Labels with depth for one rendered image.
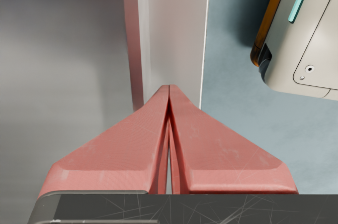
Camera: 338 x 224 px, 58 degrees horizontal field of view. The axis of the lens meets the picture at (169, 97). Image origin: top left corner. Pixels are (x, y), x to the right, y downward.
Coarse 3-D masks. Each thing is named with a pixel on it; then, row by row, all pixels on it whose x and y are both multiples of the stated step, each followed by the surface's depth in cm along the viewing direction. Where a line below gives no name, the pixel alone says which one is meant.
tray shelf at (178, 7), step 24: (168, 0) 12; (192, 0) 12; (168, 24) 13; (192, 24) 13; (168, 48) 13; (192, 48) 13; (168, 72) 14; (192, 72) 14; (192, 96) 15; (168, 168) 18; (168, 192) 19
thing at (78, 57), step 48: (0, 0) 12; (48, 0) 12; (96, 0) 12; (144, 0) 10; (0, 48) 13; (48, 48) 13; (96, 48) 13; (144, 48) 11; (0, 96) 15; (48, 96) 15; (96, 96) 15; (144, 96) 11; (0, 144) 17; (48, 144) 17; (0, 192) 19
